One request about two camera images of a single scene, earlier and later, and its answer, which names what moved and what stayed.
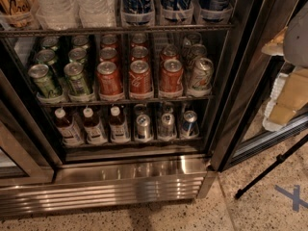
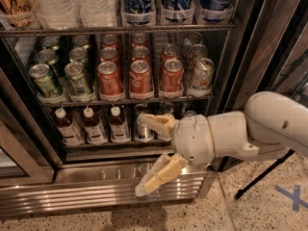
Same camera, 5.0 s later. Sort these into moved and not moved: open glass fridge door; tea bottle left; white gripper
Moved: white gripper
Not moved: open glass fridge door; tea bottle left
